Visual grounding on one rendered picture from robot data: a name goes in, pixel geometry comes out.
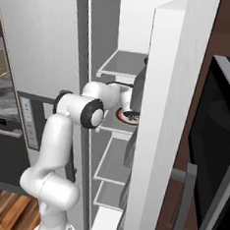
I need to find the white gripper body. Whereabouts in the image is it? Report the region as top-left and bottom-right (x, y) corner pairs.
(119, 98), (133, 113)

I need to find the dark fish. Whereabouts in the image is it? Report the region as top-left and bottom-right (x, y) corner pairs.
(122, 110), (140, 120)

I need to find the grey fridge shelf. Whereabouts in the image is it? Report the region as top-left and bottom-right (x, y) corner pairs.
(94, 107), (140, 137)
(92, 135), (135, 188)
(92, 180), (128, 212)
(95, 47), (149, 83)

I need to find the white fridge door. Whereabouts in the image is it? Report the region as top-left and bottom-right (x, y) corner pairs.
(122, 0), (224, 230)

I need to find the white fridge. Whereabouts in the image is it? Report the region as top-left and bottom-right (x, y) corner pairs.
(67, 0), (189, 230)

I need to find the black microwave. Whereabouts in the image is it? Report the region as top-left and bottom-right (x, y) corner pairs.
(179, 52), (230, 230)

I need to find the grey fridge door with panel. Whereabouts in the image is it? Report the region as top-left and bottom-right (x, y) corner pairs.
(0, 0), (105, 230)

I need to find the white fridge drawer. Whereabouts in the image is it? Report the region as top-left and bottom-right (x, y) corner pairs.
(90, 204), (125, 230)

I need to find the orange rimmed plate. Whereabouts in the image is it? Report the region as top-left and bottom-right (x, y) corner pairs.
(114, 106), (142, 127)

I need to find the brown wooden cabinet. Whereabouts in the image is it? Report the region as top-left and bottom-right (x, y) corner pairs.
(151, 0), (230, 230)

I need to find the dark dishwasher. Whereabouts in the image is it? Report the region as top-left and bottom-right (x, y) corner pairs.
(0, 116), (35, 194)

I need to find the grey microwave door handle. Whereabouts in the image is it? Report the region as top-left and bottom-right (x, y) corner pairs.
(165, 160), (200, 230)

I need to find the grey dishwasher handle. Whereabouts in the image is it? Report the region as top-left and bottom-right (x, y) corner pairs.
(0, 127), (24, 140)

